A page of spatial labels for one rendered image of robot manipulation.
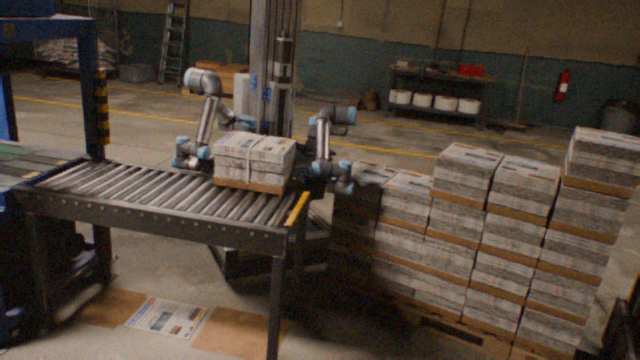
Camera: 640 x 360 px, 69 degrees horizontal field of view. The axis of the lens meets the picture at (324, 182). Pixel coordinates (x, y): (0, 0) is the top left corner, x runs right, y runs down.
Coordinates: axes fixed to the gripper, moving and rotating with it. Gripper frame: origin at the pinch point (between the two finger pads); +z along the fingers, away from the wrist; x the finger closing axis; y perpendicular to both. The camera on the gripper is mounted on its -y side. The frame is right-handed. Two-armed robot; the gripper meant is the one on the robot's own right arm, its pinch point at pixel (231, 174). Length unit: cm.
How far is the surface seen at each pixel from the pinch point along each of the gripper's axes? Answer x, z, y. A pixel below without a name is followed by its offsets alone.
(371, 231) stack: 11, 84, -26
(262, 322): -23, 30, -79
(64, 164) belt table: -25, -86, 0
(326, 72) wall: 672, -54, -21
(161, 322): -40, -24, -79
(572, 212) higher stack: -19, 177, 15
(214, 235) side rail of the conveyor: -62, 15, -6
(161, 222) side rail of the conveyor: -62, -10, -4
